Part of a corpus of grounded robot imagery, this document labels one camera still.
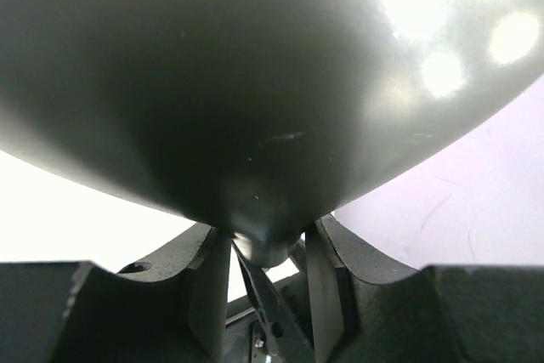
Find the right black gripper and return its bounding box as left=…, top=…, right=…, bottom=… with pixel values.
left=223, top=245, right=315, bottom=362

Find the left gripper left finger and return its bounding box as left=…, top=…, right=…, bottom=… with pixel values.
left=50, top=228, right=230, bottom=362

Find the grey shower head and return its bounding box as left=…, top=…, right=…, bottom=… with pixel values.
left=1, top=0, right=543, bottom=266

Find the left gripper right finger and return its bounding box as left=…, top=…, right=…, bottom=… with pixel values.
left=304, top=216, right=544, bottom=363

